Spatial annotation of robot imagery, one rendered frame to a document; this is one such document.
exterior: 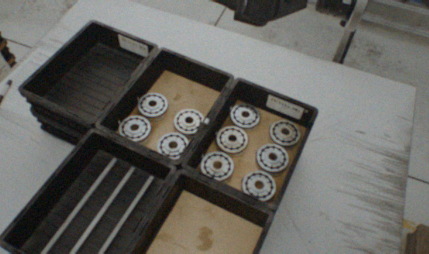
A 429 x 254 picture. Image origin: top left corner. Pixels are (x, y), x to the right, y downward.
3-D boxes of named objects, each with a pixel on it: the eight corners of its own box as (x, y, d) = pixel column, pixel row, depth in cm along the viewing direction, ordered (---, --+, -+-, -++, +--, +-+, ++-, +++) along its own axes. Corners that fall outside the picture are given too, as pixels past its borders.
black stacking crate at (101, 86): (98, 42, 153) (92, 20, 144) (161, 68, 147) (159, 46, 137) (28, 111, 132) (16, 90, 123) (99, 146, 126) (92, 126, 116)
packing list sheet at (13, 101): (34, 46, 165) (34, 45, 165) (81, 62, 161) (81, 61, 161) (-18, 100, 147) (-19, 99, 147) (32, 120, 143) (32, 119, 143)
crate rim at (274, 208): (236, 80, 132) (236, 75, 130) (318, 113, 126) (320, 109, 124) (179, 170, 111) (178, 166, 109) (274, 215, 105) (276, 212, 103)
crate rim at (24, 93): (92, 23, 145) (91, 17, 143) (161, 50, 139) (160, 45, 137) (17, 94, 124) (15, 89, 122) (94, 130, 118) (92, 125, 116)
